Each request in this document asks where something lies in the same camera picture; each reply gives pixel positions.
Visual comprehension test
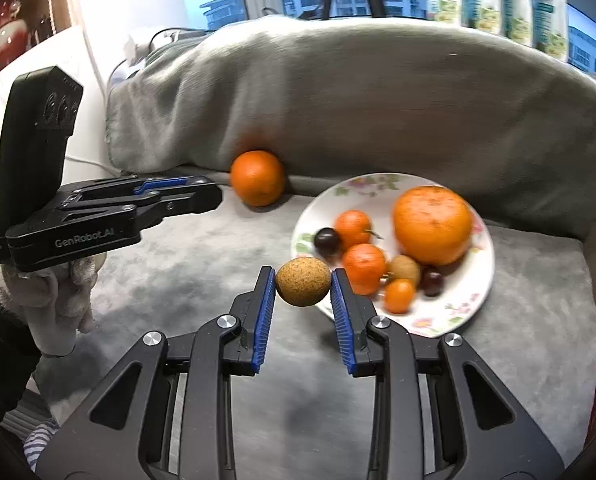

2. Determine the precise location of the medium tangerine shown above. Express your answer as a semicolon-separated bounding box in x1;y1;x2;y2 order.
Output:
341;243;387;296

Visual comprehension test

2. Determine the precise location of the brown longan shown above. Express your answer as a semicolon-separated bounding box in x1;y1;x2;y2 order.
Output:
275;257;332;307
387;255;422;287

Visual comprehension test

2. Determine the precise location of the small kumquat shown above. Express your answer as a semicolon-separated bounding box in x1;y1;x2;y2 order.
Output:
384;278;416;314

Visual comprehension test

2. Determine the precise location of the white cable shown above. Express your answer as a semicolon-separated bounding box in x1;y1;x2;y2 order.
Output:
64;154;112;172

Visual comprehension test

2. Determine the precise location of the large smooth orange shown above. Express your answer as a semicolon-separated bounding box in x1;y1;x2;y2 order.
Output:
230;151;286;207

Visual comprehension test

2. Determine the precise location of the left gloved hand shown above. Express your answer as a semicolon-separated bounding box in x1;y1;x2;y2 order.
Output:
0;252;107;356

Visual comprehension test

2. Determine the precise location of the red white vase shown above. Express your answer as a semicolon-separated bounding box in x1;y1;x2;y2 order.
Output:
0;0;29;71

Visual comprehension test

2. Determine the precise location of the grey blanket cushion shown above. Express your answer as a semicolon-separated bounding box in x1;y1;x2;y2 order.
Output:
106;16;596;238

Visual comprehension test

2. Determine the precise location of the white floral plate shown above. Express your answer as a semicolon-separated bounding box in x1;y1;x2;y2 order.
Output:
290;172;496;338

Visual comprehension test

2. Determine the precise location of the small tangerine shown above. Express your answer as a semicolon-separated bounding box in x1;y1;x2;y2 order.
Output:
334;209;373;252

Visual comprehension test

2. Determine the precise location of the white power strip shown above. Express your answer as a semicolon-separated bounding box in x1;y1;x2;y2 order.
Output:
124;28;179;66

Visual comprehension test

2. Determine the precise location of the large rough tangerine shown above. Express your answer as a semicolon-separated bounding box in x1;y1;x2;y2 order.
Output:
392;186;473;266

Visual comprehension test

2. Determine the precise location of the grey seat cover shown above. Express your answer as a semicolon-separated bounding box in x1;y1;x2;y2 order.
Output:
34;191;596;479

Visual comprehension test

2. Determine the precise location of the dark cherry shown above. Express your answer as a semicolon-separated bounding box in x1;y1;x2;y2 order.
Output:
420;266;444;298
313;228;341;258

